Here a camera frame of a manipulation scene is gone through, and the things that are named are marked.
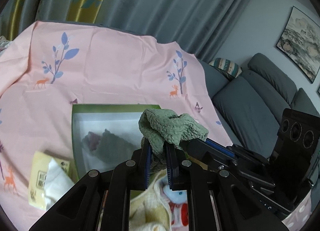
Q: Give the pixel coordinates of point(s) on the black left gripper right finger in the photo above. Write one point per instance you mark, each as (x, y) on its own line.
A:
(216, 200)

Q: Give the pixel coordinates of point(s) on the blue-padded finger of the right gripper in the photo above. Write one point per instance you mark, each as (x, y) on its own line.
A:
(210, 153)

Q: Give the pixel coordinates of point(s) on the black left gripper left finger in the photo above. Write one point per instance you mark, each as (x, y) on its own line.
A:
(100, 201)

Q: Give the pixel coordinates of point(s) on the red white knitted sock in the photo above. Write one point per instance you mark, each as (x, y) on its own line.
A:
(178, 203)

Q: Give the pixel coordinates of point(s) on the cream knitted scarf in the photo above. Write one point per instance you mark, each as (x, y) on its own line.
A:
(150, 210)

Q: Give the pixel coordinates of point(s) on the green knitted cloth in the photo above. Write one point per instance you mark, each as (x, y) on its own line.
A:
(164, 125)

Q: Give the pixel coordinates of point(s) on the pink polka dot cloth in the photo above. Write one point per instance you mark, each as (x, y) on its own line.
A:
(296, 220)

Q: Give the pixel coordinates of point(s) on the grey purple cloth in box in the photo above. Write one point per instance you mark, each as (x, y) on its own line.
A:
(108, 147)

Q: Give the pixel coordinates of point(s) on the yellow tissue pack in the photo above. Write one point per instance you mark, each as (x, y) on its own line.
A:
(50, 179)

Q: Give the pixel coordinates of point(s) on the grey sofa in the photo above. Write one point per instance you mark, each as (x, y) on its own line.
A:
(251, 105)

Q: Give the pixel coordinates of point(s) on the green cardboard box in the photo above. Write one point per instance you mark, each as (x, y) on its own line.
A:
(121, 120)

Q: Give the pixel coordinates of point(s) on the striped cushion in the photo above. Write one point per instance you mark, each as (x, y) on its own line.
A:
(229, 69)

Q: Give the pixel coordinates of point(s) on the framed landscape painting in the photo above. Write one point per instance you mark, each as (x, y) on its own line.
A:
(299, 41)

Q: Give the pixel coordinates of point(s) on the grey green curtain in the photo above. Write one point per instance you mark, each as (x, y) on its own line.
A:
(198, 26)

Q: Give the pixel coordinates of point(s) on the pink printed tablecloth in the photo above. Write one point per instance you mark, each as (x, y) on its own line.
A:
(50, 65)

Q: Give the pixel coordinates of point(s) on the crumpled cloth pile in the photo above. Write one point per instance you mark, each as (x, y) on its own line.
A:
(4, 43)

